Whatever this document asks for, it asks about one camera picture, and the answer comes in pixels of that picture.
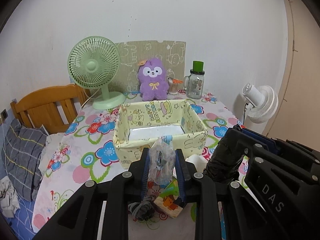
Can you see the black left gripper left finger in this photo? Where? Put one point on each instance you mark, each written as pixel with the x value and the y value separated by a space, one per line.
pixel 97 206

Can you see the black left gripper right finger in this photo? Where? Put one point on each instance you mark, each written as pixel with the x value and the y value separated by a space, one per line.
pixel 195 187

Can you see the green tissue pack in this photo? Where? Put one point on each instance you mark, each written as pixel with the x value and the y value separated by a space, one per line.
pixel 170 201

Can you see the clear plastic packet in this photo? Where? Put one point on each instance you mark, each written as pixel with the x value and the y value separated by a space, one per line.
pixel 162 162

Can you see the floral tablecloth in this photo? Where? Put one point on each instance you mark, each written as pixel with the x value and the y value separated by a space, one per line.
pixel 86 152

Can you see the crumpled white cloth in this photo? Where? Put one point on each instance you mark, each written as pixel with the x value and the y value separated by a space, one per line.
pixel 9 198

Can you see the white floor fan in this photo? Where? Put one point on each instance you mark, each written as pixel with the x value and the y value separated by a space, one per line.
pixel 261 104

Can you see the yellow cartoon storage box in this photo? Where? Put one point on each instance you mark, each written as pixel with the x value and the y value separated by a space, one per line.
pixel 160 129

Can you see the grey plaid pillow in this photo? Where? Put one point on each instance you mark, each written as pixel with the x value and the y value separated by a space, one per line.
pixel 21 155

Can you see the glass jar green lid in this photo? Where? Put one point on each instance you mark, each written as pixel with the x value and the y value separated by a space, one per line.
pixel 193 83

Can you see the cotton swab container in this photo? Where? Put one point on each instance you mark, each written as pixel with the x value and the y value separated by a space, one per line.
pixel 174 85

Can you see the purple plush toy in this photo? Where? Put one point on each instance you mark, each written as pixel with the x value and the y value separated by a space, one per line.
pixel 153 80

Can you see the wooden bed headboard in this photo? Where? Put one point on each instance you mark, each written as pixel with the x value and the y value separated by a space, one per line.
pixel 51 107

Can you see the cartoon cardboard sheet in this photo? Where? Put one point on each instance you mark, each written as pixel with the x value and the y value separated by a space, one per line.
pixel 171 53

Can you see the green desk fan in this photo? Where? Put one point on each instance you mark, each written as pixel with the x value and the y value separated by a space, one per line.
pixel 92 64

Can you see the wall socket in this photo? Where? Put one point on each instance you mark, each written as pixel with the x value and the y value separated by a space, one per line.
pixel 4 114

